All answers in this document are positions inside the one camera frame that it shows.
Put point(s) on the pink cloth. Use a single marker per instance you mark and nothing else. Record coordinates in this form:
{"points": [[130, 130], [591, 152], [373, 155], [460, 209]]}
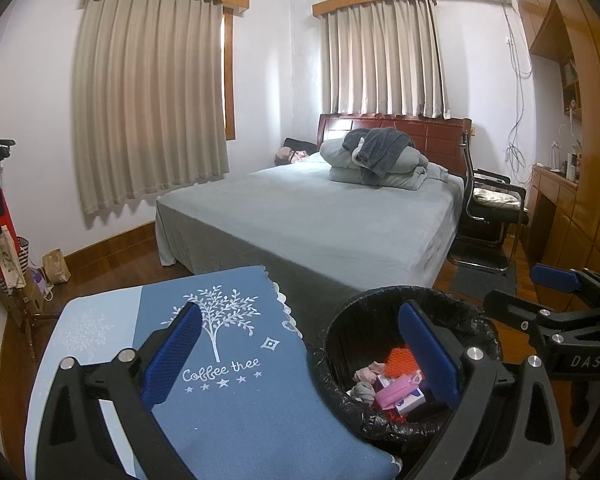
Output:
{"points": [[369, 371]]}

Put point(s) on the pink pouch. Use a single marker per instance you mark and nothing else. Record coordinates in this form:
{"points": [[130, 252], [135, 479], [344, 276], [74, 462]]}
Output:
{"points": [[395, 392]]}

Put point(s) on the purple item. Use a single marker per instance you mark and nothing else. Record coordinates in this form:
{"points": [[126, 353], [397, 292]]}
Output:
{"points": [[41, 280]]}

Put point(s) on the dark grey garment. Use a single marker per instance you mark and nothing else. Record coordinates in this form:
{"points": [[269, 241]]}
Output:
{"points": [[380, 147]]}

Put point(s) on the wooden window frame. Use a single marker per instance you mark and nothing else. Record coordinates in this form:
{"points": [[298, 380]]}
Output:
{"points": [[230, 75]]}

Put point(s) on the black pillow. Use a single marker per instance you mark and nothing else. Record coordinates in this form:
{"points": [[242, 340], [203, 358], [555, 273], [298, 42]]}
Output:
{"points": [[300, 143]]}

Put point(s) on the beige tote bag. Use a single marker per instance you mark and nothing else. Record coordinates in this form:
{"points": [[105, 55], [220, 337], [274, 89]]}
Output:
{"points": [[2, 260]]}

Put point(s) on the cardboard box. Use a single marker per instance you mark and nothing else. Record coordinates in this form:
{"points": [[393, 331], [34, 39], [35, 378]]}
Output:
{"points": [[27, 300]]}

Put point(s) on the blue tree-print tablecloth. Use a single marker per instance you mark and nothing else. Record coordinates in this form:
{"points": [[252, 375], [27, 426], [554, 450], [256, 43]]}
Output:
{"points": [[240, 420]]}

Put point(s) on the grey sock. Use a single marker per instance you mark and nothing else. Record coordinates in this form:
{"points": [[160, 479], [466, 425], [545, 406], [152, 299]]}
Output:
{"points": [[362, 391]]}

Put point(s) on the pink bundle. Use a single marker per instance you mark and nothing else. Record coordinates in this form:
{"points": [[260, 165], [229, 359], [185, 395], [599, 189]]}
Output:
{"points": [[285, 155]]}

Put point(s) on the bin with black liner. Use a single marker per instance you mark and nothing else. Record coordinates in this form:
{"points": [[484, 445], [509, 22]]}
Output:
{"points": [[360, 330]]}

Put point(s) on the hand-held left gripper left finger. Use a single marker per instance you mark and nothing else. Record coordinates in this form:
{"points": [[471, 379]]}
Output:
{"points": [[172, 350]]}

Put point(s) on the wide beige curtain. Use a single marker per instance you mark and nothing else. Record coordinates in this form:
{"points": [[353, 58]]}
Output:
{"points": [[150, 100]]}

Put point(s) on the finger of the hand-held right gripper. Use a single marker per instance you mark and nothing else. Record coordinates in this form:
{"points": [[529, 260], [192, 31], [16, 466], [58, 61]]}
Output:
{"points": [[555, 277], [510, 305]]}

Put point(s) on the grey pillows and blanket pile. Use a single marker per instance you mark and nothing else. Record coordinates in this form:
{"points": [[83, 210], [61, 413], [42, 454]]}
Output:
{"points": [[400, 175]]}

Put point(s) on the patterned chair cushion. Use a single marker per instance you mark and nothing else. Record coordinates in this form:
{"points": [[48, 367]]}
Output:
{"points": [[495, 199]]}

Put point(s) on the bed with grey sheet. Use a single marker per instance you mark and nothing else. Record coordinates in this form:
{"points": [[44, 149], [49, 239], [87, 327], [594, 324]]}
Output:
{"points": [[320, 215]]}

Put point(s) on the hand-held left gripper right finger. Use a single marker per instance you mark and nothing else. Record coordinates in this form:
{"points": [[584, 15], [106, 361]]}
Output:
{"points": [[430, 350]]}

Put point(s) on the wooden headboard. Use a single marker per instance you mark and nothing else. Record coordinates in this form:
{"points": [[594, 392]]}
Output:
{"points": [[435, 135]]}

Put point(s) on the dark bottle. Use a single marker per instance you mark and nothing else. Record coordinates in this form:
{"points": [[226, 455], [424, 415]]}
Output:
{"points": [[574, 167]]}

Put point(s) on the striped bag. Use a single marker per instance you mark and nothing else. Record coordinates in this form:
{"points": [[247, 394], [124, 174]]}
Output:
{"points": [[25, 255]]}

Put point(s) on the brown paper bag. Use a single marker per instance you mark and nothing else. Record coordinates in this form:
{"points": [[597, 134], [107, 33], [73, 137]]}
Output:
{"points": [[56, 267]]}

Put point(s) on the black office chair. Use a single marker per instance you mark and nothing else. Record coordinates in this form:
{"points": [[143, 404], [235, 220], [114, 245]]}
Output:
{"points": [[510, 217]]}

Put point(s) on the orange foam net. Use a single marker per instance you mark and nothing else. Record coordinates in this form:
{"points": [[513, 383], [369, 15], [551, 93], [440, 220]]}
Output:
{"points": [[399, 362]]}

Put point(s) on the red bag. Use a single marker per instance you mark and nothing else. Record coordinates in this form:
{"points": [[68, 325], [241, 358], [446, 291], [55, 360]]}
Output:
{"points": [[7, 225]]}

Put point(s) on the white and blue box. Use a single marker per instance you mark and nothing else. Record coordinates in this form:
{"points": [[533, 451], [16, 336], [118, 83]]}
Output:
{"points": [[412, 402]]}

